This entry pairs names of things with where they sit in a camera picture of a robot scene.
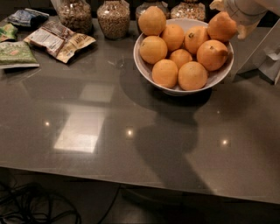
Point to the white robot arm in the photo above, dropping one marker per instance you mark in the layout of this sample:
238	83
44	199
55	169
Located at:
270	5

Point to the blue snack bag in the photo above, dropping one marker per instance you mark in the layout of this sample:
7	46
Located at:
27	18

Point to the glass jar of grains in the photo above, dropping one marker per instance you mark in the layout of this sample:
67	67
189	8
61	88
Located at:
114	18

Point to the glass jar of nuts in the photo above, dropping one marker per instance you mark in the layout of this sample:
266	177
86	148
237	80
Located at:
75	15

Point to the small orange centre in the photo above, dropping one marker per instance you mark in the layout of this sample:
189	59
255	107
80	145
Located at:
180	57

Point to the glass jar behind bowl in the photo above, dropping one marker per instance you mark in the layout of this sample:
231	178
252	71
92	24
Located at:
148	3

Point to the orange centre right with stem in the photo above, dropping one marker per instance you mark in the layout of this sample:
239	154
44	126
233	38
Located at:
194	38

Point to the small green snack packet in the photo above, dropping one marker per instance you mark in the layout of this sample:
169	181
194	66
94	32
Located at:
8	32

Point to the brown white snack bag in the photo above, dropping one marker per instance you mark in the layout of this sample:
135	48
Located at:
58	40

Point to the green snack bag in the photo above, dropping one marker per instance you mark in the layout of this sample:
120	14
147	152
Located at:
16	54

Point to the glass jar of cereal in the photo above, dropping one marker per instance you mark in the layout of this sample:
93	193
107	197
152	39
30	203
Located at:
192	9

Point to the orange right large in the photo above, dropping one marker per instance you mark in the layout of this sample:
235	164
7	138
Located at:
212	55

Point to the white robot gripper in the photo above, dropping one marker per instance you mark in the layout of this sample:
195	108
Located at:
235	10

